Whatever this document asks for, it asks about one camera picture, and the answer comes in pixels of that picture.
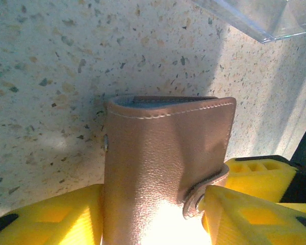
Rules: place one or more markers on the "brown leather card holder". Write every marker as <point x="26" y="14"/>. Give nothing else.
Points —
<point x="155" y="153"/>

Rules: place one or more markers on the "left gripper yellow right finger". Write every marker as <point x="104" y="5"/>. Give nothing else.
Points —
<point x="244" y="224"/>

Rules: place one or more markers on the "clear plastic tray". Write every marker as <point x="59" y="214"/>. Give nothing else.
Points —
<point x="270" y="15"/>

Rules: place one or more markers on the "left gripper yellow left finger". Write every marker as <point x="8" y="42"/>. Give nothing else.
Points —
<point x="53" y="224"/>

